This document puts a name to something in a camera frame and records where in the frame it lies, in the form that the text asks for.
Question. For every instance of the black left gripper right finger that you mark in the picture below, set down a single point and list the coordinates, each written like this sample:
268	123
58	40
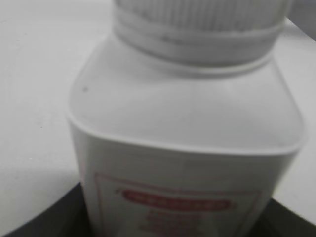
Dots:
278	221

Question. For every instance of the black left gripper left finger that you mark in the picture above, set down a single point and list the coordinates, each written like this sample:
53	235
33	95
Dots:
65	218

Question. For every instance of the white yili changqing yogurt bottle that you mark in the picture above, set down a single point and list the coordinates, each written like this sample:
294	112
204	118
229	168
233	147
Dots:
167	152

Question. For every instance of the white ribbed bottle cap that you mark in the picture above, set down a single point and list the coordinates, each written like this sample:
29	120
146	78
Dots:
201	32

